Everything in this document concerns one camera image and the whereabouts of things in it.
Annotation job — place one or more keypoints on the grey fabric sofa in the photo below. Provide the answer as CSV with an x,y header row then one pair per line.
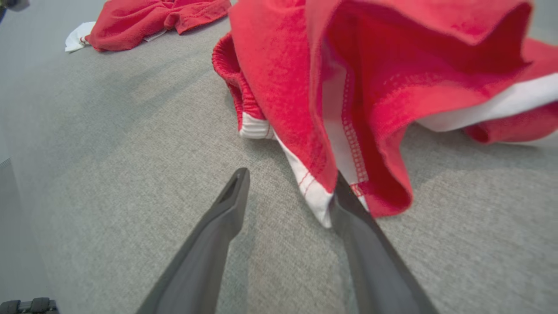
x,y
130,174

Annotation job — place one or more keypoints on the red basketball jersey white sleeves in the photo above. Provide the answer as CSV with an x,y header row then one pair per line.
x,y
283,87

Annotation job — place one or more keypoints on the red garment with white trim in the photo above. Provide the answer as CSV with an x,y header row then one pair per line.
x,y
130,22

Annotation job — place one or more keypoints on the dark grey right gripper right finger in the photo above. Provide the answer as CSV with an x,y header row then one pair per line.
x,y
375,270

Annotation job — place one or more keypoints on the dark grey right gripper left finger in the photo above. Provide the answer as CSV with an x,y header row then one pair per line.
x,y
196,270

